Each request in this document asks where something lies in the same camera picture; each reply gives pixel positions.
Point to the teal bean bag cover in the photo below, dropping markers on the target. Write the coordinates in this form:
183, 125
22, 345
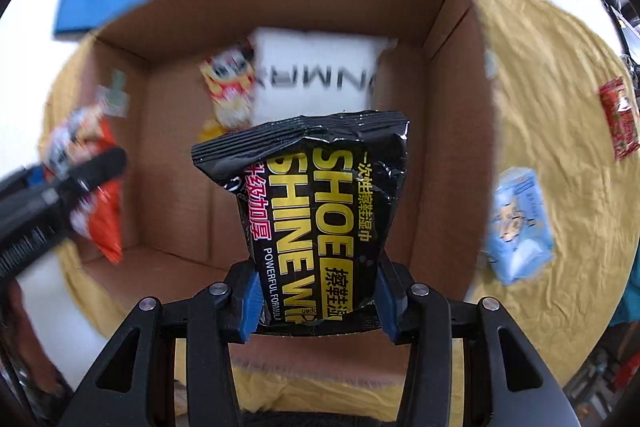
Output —
628, 309

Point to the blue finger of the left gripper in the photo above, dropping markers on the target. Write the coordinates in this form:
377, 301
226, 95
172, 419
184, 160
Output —
21, 179

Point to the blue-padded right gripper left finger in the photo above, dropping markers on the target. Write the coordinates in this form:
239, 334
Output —
132, 381

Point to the open cardboard box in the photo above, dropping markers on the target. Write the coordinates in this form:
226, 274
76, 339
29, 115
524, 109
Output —
425, 58

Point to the orange panda snack bag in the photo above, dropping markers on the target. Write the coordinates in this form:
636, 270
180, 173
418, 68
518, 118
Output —
82, 135

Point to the yellow panda snack bag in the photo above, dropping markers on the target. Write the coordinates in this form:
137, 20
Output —
230, 79

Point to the white pillow pack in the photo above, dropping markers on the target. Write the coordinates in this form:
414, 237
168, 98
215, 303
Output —
313, 73

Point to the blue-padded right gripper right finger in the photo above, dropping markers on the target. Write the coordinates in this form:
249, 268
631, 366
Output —
505, 381

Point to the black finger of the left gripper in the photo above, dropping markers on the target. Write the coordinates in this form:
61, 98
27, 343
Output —
84, 179

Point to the red snack bag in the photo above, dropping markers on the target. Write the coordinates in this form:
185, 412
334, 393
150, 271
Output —
620, 118

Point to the light blue tissue pack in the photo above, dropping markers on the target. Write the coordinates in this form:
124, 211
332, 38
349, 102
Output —
519, 240

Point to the black shoe wipes pack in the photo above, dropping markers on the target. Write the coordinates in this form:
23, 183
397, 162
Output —
317, 196

